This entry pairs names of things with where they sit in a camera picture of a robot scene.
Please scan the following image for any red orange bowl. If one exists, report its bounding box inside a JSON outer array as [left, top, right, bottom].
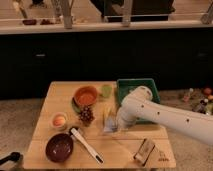
[[74, 86, 98, 106]]

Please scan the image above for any grey blue towel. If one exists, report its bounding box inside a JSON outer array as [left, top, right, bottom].
[[103, 116, 117, 133]]

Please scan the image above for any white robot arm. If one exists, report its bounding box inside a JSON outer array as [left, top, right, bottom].
[[117, 86, 213, 146]]

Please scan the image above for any dark maroon bowl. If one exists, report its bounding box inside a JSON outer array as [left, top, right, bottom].
[[45, 133, 73, 163]]

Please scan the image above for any light green cup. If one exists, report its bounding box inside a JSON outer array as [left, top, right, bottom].
[[101, 85, 112, 98]]

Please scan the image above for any green plastic tray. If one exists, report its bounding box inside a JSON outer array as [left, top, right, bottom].
[[117, 78, 160, 125]]

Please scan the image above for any yellow banana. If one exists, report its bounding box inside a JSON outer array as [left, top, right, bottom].
[[103, 106, 112, 119]]

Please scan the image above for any dark grape bunch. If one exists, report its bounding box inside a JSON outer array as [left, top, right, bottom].
[[79, 106, 94, 126]]

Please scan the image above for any green plate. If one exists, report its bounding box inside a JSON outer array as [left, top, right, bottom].
[[71, 98, 81, 113]]

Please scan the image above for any wooden table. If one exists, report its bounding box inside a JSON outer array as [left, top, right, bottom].
[[23, 82, 176, 170]]

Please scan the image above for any brown wooden framed box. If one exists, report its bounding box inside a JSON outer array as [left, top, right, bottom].
[[133, 139, 155, 166]]

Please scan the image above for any dark red dish on counter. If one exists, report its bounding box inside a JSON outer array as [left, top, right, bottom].
[[22, 19, 37, 25]]

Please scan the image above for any black object on floor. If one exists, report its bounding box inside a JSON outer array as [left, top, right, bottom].
[[0, 152, 21, 165]]

